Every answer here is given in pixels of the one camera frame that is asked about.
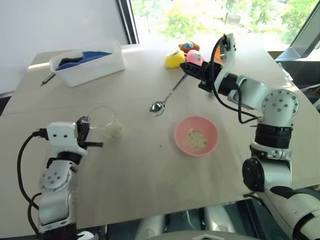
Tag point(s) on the brown bear toy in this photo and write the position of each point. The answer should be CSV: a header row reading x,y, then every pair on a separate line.
x,y
188,46

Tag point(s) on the blue cloth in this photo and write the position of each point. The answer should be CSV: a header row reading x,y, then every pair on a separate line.
x,y
87,58

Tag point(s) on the dark window frame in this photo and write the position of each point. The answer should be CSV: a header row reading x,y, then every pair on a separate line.
x,y
130,20

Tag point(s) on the yellow plush toy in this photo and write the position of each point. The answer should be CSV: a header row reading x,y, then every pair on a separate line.
x,y
174,59

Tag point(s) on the pink bowl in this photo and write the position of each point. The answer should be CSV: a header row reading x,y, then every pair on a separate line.
x,y
182,135

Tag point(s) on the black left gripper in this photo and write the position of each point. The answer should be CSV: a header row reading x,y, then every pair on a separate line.
x,y
81,133

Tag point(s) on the pink plush toy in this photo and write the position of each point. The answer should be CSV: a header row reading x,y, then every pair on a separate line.
x,y
195,57

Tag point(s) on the white plastic bin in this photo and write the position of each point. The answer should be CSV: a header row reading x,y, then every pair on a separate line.
x,y
95,68

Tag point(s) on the oatmeal in pink bowl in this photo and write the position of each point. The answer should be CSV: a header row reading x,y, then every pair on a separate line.
x,y
196,139

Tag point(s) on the black object in bin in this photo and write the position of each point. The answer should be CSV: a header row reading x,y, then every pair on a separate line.
x,y
70,60

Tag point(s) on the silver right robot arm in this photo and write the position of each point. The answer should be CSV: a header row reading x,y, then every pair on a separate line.
x,y
272,140

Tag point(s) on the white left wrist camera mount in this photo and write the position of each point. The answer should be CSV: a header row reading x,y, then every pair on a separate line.
x,y
61,133

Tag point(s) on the silver metal spoon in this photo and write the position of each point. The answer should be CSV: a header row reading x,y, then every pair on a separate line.
x,y
157,108

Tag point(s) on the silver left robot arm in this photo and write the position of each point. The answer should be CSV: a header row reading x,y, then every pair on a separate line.
x,y
53,195

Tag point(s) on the dark pen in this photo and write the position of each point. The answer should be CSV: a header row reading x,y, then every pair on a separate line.
x,y
48,80

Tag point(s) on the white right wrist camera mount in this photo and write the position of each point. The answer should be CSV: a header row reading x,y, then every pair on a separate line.
x,y
228,53

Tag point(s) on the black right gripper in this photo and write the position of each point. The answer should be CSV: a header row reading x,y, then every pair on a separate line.
x,y
210,75

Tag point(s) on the orange object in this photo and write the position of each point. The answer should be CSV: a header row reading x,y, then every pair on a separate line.
x,y
218,53

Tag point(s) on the clear glass mug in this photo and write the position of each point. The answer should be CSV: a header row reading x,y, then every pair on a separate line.
x,y
102,117

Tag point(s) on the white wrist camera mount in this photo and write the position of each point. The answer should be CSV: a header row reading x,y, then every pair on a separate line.
x,y
61,133
228,53

